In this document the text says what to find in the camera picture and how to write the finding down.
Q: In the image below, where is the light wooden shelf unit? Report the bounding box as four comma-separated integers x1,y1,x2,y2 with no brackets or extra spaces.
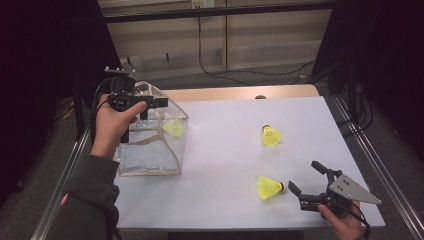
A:
98,0,334,83

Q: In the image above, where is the clear plastic bag beige trim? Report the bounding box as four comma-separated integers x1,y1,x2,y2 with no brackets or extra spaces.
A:
113,80,190,177

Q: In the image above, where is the person's left hand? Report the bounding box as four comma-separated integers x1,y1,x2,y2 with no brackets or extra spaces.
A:
90,94,148,160

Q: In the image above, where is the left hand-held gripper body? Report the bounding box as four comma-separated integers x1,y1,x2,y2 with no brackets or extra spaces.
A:
104,66,157,144

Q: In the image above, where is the white wall socket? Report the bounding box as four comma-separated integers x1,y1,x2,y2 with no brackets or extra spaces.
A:
190,0,216,9

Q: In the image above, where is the yellow shuttlecock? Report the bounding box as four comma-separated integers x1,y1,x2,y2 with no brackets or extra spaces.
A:
162,118,185,139
261,124,283,147
256,176,287,201

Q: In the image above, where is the hand-held gripper black cable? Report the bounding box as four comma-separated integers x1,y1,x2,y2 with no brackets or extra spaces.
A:
89,78,116,144
343,200,372,239

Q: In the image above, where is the black horizontal bar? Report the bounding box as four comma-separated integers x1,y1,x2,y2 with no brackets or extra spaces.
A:
103,1,338,24

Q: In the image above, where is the bundle of black cables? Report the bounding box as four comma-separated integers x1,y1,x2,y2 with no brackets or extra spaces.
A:
336,83,374,138

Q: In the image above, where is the black floor cable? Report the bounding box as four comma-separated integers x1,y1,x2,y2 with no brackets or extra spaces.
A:
198,16,316,86

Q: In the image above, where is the black metal stand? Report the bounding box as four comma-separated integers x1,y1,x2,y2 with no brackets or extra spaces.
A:
71,79,98,141

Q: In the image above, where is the black curtain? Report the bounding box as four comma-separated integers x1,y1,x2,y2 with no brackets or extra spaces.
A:
311,0,424,164
0,0,128,208

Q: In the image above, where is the right hand-held gripper black cable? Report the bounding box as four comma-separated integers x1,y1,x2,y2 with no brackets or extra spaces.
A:
343,200,372,239

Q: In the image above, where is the white table cover sheet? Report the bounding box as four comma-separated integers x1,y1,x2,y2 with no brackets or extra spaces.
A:
113,96,387,232

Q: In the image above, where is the aluminium floor rail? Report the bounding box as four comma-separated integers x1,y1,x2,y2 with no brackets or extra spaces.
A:
331,94,424,239
31,123,93,240

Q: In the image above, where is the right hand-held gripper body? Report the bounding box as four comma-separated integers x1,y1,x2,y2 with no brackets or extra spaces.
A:
298,168,383,216

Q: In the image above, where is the person's right hand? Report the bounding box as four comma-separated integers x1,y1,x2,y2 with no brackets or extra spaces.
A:
317,199,363,240

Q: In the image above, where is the left hand-held gripper black cable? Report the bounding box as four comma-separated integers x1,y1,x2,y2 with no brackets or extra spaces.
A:
89,78,116,144

